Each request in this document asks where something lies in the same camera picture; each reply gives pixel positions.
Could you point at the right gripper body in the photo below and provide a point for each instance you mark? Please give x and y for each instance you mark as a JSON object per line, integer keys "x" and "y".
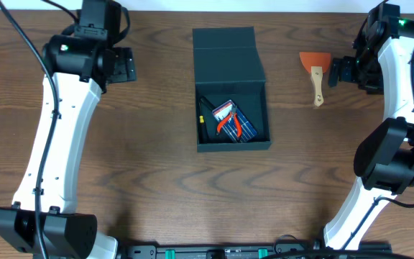
{"x": 367, "y": 70}

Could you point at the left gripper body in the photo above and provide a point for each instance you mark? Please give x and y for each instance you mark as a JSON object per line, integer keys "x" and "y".
{"x": 123, "y": 65}

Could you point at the orange scraper wooden handle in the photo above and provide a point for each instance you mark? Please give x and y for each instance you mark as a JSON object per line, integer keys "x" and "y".
{"x": 316, "y": 64}

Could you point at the blue drill bit case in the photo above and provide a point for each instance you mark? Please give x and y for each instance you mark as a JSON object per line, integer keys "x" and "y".
{"x": 233, "y": 123}

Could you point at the black gift box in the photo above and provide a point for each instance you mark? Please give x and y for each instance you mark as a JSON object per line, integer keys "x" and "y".
{"x": 227, "y": 67}

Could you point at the black yellow screwdriver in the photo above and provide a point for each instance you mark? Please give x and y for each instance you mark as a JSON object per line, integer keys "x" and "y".
{"x": 204, "y": 103}

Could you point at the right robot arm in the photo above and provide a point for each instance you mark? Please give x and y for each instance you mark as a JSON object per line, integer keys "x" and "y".
{"x": 384, "y": 161}

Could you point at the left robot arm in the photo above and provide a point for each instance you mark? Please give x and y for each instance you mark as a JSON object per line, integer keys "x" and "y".
{"x": 79, "y": 65}

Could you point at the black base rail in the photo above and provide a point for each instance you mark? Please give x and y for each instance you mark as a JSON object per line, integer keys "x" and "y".
{"x": 208, "y": 252}

